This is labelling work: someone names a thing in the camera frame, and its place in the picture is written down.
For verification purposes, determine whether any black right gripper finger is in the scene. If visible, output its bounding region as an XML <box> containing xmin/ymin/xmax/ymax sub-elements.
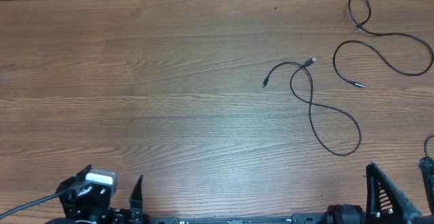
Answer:
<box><xmin>366</xmin><ymin>163</ymin><xmax>421</xmax><ymax>219</ymax></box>
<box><xmin>419</xmin><ymin>156</ymin><xmax>434</xmax><ymax>214</ymax></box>

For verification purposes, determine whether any black round plug cable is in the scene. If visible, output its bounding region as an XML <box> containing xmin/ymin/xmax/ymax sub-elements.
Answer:
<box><xmin>332</xmin><ymin>0</ymin><xmax>434</xmax><ymax>88</ymax></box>

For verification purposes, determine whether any thin black USB-C cable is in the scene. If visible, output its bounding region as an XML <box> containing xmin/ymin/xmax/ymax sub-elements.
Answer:
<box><xmin>262</xmin><ymin>56</ymin><xmax>363</xmax><ymax>157</ymax></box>

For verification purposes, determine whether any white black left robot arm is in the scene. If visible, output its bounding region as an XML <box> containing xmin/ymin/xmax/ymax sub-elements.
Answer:
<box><xmin>50</xmin><ymin>172</ymin><xmax>144</xmax><ymax>224</ymax></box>

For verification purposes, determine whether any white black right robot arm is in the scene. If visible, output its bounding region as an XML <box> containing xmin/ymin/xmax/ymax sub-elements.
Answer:
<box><xmin>318</xmin><ymin>163</ymin><xmax>433</xmax><ymax>224</ymax></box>

